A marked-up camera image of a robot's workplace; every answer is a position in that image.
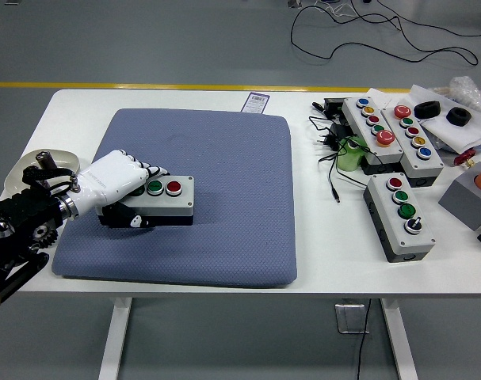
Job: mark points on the clear bubble wrap bag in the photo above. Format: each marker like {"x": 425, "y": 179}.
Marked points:
{"x": 468, "y": 89}

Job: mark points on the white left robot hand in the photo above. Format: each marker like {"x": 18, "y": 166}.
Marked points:
{"x": 105, "y": 178}

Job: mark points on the grey five-button control box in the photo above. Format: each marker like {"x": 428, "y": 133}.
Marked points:
{"x": 430, "y": 162}
{"x": 359, "y": 118}

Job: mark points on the white table leg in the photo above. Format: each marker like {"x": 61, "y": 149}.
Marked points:
{"x": 113, "y": 340}
{"x": 400, "y": 340}

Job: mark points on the red metal knob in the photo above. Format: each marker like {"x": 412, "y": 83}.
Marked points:
{"x": 464, "y": 157}

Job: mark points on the grey four-button control box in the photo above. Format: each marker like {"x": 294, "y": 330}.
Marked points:
{"x": 180, "y": 206}
{"x": 398, "y": 215}

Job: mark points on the black metal gear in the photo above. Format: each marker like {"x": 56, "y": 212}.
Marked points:
{"x": 50, "y": 237}

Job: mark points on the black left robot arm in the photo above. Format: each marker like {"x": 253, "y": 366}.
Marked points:
{"x": 18, "y": 213}

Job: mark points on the yellow floor tape line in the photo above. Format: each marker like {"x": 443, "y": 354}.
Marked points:
{"x": 145, "y": 86}

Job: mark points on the green tape roll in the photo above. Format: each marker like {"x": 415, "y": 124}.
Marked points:
{"x": 349, "y": 160}

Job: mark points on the white shallow dish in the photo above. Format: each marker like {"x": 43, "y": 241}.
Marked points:
{"x": 66, "y": 160}

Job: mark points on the purple white label card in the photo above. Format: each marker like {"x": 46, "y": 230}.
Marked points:
{"x": 256, "y": 103}

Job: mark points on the metal bracket under table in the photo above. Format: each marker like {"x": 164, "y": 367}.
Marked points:
{"x": 345, "y": 316}

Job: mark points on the dark metal cylinder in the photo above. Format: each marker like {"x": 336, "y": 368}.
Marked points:
{"x": 44, "y": 159}

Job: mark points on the black power adapter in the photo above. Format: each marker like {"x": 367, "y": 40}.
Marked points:
{"x": 341, "y": 130}

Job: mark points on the blue-grey quilted mat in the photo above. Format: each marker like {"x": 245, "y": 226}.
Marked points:
{"x": 232, "y": 198}

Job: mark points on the white foam sheet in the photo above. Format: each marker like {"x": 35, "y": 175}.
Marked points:
{"x": 454, "y": 132}

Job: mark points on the grey block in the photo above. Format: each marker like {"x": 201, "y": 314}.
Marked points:
{"x": 462, "y": 202}

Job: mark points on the small black device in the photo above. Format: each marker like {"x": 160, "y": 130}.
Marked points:
{"x": 334, "y": 105}

